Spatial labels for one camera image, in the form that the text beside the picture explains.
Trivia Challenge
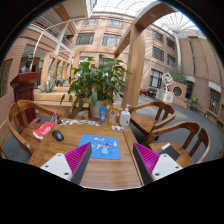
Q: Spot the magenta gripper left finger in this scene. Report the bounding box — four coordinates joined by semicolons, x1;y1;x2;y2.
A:
40;142;93;185

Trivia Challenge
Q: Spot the white pump bottle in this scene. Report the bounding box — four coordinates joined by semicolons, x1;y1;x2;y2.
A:
119;104;131;127

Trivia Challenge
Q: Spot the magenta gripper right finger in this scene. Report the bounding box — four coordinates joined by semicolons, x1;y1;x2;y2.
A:
132;142;184;186

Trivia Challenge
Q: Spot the wooden chair left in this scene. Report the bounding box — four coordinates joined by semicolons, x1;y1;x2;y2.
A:
7;100;62;154

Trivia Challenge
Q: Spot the yellow liquid bottle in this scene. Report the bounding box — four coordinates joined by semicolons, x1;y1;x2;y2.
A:
108;102;119;125

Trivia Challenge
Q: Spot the red wooden pedestal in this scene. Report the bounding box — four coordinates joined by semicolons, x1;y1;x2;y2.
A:
9;71;41;128

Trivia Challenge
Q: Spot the white flower pot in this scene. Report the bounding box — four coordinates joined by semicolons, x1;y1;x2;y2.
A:
90;100;107;118

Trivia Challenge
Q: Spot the blue tube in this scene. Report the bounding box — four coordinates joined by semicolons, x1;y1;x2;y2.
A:
99;107;107;125

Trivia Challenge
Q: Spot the dark bust statue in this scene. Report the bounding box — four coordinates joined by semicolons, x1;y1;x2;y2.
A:
20;53;33;73

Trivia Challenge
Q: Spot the wooden chair behind table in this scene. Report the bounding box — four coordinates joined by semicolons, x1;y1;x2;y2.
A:
69;98;90;120

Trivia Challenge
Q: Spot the blue cartoon mouse pad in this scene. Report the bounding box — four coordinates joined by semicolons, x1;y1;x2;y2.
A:
79;134;121;160

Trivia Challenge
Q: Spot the wooden chair near right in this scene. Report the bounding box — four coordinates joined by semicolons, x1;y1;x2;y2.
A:
145;121;211;168

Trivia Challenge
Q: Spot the black computer mouse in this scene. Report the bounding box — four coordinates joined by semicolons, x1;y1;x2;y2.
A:
52;130;64;141

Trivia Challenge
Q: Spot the green potted plant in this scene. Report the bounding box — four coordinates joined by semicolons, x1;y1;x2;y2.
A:
60;57;131;108

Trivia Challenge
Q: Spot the white sculpture on plinth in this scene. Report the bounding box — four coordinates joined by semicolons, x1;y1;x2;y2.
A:
156;73;174;103

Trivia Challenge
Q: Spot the wooden chair far right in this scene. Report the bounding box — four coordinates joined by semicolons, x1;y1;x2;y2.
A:
129;101;176;136

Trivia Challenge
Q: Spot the red and white pouch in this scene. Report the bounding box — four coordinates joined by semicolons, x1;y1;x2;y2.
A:
33;122;54;140

